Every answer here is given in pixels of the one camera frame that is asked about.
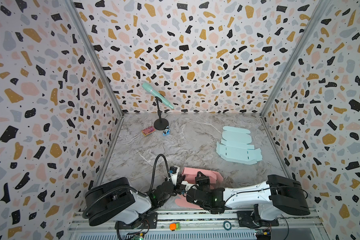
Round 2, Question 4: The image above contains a pink paper box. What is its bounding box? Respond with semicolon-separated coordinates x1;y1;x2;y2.
175;168;225;214

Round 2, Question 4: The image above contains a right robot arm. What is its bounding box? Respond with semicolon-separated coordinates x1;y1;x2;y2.
186;172;310;221

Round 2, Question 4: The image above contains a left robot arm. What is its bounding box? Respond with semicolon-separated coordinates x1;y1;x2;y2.
82;177;185;227

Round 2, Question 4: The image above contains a mint flat paper box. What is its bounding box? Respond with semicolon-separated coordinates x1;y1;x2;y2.
216;126;263;165

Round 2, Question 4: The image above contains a small pink card box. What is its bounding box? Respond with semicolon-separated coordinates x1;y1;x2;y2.
142;126;156;137

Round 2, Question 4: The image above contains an orange button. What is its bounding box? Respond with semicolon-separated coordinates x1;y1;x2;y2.
169;222;181;231

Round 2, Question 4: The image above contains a small blue toy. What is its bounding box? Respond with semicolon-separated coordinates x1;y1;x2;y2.
163;126;171;136

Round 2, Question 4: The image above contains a black microphone stand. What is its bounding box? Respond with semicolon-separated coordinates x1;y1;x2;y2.
154;97;169;131

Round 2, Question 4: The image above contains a mint green microphone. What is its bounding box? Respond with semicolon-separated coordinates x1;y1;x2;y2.
142;82;175;110

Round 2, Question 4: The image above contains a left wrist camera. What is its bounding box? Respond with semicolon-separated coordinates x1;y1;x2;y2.
169;166;180;186

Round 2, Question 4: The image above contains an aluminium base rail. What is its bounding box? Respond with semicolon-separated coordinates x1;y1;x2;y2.
64;209;329;240

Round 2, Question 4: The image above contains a black corrugated cable hose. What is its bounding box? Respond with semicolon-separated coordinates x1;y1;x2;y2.
81;153;172;220

